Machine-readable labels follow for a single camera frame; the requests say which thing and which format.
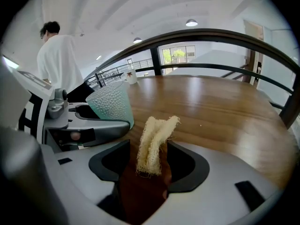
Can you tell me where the beige loofah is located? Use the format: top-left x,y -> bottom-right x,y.
135,115 -> 181,178

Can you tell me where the white mug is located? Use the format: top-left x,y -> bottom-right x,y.
121,69 -> 139,85

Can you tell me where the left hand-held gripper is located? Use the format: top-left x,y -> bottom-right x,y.
17,70 -> 131,153

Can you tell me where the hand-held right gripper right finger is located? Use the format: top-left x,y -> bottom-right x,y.
142,141 -> 282,225

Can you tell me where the large window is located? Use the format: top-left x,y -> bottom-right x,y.
161,45 -> 196,64

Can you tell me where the green dimpled glass cup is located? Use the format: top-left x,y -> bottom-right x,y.
85,81 -> 135,129

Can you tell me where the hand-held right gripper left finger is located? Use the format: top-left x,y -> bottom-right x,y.
41,139 -> 131,225

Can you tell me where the wooden door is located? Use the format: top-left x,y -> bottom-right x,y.
243,20 -> 264,89

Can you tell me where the fluorescent ceiling light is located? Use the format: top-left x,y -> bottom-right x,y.
2,55 -> 19,69

